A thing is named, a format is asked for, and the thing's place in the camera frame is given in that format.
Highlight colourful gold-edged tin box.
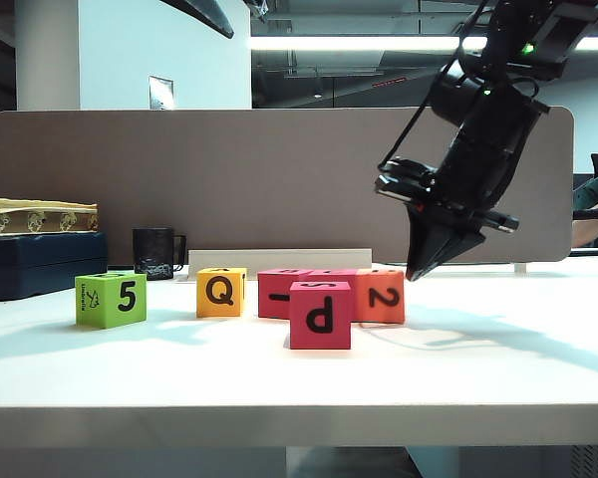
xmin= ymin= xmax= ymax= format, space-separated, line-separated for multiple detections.
xmin=0 ymin=197 xmax=100 ymax=236

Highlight yellow foam letter block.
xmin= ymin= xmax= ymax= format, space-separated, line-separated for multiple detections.
xmin=195 ymin=267 xmax=248 ymax=319

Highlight black mug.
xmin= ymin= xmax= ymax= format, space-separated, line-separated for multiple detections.
xmin=132 ymin=227 xmax=187 ymax=281

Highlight beige cable tray flap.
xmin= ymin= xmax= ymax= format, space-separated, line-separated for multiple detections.
xmin=186 ymin=248 xmax=374 ymax=274

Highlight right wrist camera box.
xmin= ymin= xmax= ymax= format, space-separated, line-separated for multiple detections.
xmin=378 ymin=157 xmax=438 ymax=189

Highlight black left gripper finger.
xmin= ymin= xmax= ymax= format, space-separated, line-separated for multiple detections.
xmin=161 ymin=0 xmax=235 ymax=40

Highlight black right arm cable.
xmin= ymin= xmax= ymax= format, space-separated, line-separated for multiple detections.
xmin=382 ymin=0 xmax=494 ymax=168

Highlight pink foam block letter S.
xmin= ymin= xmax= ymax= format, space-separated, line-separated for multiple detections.
xmin=288 ymin=281 xmax=353 ymax=351

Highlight pink foam block letter B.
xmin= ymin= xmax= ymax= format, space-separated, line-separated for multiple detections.
xmin=256 ymin=268 xmax=313 ymax=320

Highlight green foam letter block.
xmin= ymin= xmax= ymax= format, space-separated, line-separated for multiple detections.
xmin=74 ymin=272 xmax=148 ymax=330

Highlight seated person dark shirt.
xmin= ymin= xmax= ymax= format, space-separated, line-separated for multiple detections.
xmin=571 ymin=148 xmax=598 ymax=249

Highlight long ceiling light strip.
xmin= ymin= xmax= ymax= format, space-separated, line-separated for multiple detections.
xmin=250 ymin=36 xmax=598 ymax=53

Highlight pink foam block letter C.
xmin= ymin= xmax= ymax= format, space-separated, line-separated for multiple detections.
xmin=304 ymin=269 xmax=360 ymax=288

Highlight orange foam letter block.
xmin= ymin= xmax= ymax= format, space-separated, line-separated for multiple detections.
xmin=351 ymin=268 xmax=406 ymax=325

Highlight brown desk divider panel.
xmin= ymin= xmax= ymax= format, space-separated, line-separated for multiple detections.
xmin=0 ymin=106 xmax=575 ymax=265

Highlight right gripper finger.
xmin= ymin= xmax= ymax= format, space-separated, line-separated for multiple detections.
xmin=406 ymin=208 xmax=457 ymax=283
xmin=428 ymin=232 xmax=485 ymax=275

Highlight grey vent grille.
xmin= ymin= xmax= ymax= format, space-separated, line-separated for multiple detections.
xmin=570 ymin=445 xmax=598 ymax=478

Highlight navy blue plastic case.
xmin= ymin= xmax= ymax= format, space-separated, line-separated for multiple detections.
xmin=0 ymin=231 xmax=109 ymax=304

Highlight white paper notice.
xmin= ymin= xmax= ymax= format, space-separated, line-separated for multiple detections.
xmin=148 ymin=75 xmax=175 ymax=112

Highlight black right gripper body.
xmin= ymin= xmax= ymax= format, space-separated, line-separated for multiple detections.
xmin=376 ymin=89 xmax=520 ymax=238

